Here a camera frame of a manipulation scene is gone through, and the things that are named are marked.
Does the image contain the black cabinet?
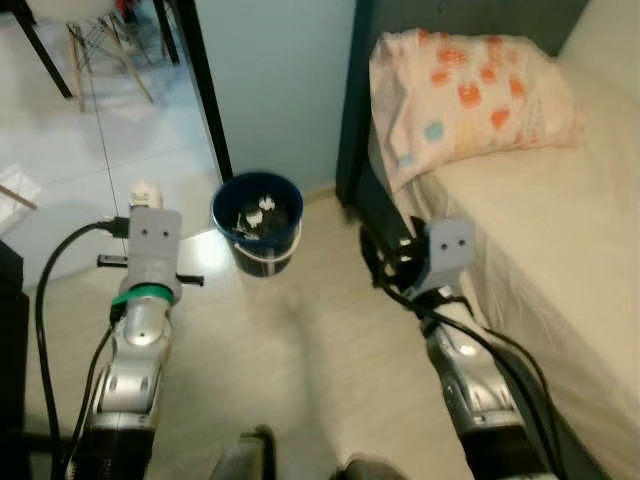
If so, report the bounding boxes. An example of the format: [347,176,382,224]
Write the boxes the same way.
[0,240,31,480]

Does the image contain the pink pillow orange print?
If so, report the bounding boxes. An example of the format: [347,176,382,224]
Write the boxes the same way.
[368,28,586,193]

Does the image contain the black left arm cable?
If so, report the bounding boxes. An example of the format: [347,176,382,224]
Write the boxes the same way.
[33,218,131,480]

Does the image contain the grey left robot leg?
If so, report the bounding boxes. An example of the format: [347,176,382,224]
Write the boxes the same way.
[210,425,279,480]

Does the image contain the white chair wooden legs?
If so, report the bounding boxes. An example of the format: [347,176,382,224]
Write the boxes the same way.
[25,0,159,106]

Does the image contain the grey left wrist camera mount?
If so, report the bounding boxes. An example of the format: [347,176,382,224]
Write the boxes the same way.
[125,207,183,301]

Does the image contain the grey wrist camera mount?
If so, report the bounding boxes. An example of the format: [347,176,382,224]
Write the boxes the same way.
[125,207,183,301]
[405,218,476,301]

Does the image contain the black door frame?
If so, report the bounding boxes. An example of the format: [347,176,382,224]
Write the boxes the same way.
[165,0,233,181]

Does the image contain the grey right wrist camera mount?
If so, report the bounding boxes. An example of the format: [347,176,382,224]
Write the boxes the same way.
[405,218,476,301]

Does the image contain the black table leg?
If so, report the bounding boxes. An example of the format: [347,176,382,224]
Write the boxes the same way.
[152,0,181,66]
[5,0,76,101]

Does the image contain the white power adapter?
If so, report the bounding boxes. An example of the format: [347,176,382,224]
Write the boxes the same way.
[130,180,163,211]

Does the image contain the grey robot leg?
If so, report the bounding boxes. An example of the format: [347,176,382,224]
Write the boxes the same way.
[210,425,279,480]
[335,455,421,480]

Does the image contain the dark blue trash bin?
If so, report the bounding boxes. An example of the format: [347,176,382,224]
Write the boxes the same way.
[210,172,304,279]

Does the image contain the grey right robot leg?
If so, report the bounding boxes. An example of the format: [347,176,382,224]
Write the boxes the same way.
[335,455,421,480]

